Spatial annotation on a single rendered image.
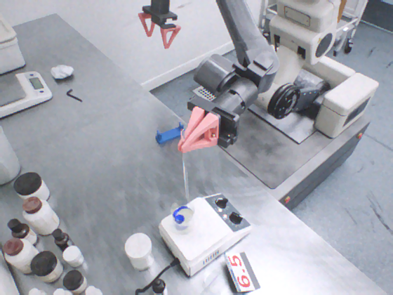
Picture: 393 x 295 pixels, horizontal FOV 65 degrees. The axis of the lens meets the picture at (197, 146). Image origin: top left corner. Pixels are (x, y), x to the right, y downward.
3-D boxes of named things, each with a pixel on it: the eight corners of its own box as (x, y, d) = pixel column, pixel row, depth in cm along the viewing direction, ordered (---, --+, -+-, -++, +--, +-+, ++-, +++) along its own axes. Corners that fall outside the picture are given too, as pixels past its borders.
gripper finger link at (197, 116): (201, 148, 47) (235, 115, 52) (166, 128, 50) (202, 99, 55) (201, 175, 52) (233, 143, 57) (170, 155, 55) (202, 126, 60)
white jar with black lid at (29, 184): (48, 205, 85) (38, 190, 80) (22, 208, 84) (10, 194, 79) (51, 185, 89) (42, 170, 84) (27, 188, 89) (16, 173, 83)
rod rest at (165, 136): (182, 127, 105) (181, 119, 102) (187, 133, 103) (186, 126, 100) (155, 138, 102) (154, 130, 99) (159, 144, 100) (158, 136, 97)
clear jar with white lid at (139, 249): (154, 271, 73) (150, 258, 67) (128, 271, 73) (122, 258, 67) (156, 246, 77) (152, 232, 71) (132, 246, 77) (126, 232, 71)
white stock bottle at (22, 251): (16, 276, 72) (-5, 260, 65) (20, 253, 76) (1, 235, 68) (41, 272, 73) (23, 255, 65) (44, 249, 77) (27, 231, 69)
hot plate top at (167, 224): (200, 197, 77) (200, 195, 77) (231, 233, 71) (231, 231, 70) (158, 223, 73) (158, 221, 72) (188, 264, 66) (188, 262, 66)
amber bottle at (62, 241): (77, 241, 78) (67, 226, 72) (72, 255, 76) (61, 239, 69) (64, 241, 78) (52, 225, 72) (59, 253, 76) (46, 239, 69)
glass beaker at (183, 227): (168, 220, 73) (165, 202, 66) (189, 211, 74) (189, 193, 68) (178, 242, 69) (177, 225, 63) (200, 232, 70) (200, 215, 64)
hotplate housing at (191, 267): (220, 197, 87) (222, 180, 81) (252, 232, 80) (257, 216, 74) (152, 241, 78) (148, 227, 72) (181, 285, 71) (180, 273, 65)
